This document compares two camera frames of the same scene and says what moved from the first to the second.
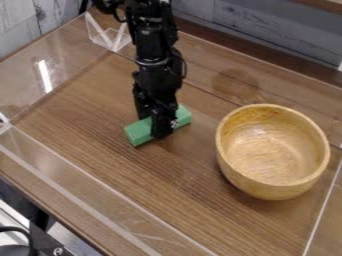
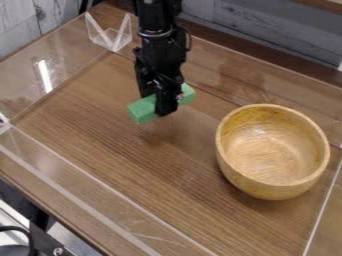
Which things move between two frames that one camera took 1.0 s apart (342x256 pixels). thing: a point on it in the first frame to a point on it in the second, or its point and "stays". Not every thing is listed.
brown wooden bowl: [272, 150] stays
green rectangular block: [139, 131] to [141, 109]
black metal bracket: [44, 244] stays
